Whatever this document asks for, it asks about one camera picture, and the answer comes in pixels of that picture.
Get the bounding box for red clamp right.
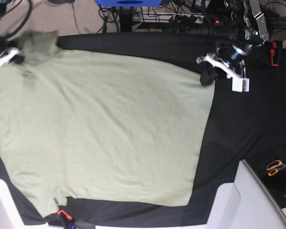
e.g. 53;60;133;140
270;41;280;66

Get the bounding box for red clamp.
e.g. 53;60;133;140
270;41;280;66
57;209;73;221

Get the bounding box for white power strip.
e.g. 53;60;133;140
133;12;204;24

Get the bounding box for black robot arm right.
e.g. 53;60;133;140
0;0;33;64

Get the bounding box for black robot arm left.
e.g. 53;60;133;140
196;0;269;92

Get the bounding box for black table leg post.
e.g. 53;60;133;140
118;7;137;32

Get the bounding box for orange handled scissors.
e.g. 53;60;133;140
266;160;286;177

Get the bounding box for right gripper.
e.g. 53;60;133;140
5;41;25;64

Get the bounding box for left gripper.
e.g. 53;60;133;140
200;41;252;86

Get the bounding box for blue box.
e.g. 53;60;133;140
96;0;162;7

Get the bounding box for white foam block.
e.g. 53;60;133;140
206;160;286;229
0;179;50;229

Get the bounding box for white foam block right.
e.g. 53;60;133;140
206;160;286;229

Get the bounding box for black table cloth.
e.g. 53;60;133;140
0;32;286;227

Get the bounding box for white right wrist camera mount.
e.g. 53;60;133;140
0;47;21;84

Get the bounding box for red clamp bottom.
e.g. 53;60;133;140
57;209;73;221

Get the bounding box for white foam block left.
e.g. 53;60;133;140
0;179;50;229

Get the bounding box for green T-shirt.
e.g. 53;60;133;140
0;31;215;217

